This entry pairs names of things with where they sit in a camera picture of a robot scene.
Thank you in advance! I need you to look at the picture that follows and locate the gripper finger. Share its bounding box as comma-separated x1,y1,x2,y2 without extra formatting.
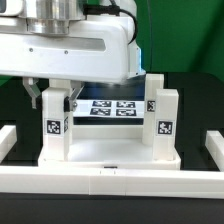
64,81,84,112
23,77,41,109

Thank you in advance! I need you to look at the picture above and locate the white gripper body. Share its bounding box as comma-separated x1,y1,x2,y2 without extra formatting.
0,16,137,83

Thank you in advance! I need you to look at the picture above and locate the white desk top tray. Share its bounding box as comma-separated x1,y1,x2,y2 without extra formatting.
38,125,181,170

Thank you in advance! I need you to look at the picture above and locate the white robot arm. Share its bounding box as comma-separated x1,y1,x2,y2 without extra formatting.
0,0,145,104

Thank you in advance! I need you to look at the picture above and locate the fiducial marker sheet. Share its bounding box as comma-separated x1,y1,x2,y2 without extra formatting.
73,99,144,119

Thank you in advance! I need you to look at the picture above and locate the white U-shaped fence frame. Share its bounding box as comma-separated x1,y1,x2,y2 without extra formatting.
0,126,224,199

